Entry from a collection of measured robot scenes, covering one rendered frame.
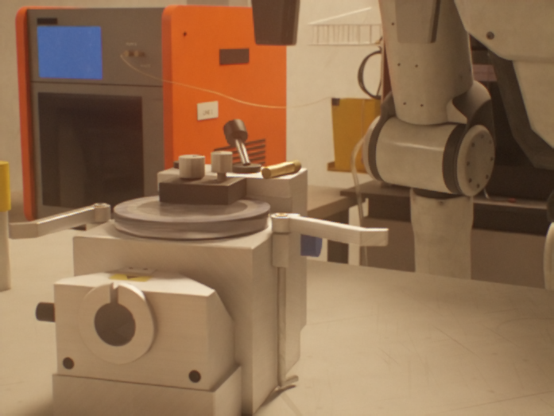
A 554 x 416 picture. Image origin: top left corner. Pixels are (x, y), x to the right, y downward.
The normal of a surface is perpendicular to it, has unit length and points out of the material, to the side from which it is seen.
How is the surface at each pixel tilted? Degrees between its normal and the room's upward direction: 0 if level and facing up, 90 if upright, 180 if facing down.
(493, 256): 90
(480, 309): 0
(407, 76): 111
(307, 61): 90
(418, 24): 90
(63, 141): 90
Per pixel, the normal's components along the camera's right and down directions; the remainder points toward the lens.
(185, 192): -0.28, 0.18
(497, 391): 0.00, -0.98
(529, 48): -0.60, 0.48
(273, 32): -0.70, 0.13
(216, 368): 0.96, 0.05
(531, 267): -0.48, 0.16
